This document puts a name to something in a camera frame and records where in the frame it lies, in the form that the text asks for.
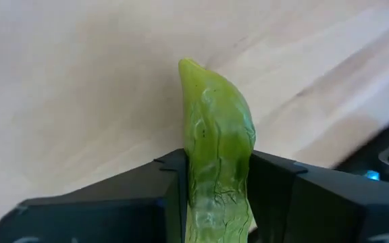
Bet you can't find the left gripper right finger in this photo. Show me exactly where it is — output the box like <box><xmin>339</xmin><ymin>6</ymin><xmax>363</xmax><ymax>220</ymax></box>
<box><xmin>248</xmin><ymin>151</ymin><xmax>389</xmax><ymax>243</ymax></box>

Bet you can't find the light green bitter gourd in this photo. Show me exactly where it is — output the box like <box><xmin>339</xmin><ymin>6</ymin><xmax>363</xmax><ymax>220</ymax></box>
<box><xmin>177</xmin><ymin>57</ymin><xmax>257</xmax><ymax>243</ymax></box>

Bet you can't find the black table edge beam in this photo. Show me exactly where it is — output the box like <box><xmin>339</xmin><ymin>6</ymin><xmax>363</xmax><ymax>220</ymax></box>
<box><xmin>332</xmin><ymin>109</ymin><xmax>389</xmax><ymax>190</ymax></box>

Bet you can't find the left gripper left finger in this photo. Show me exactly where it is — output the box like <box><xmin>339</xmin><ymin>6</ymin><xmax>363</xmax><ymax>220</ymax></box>
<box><xmin>0</xmin><ymin>148</ymin><xmax>190</xmax><ymax>243</ymax></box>

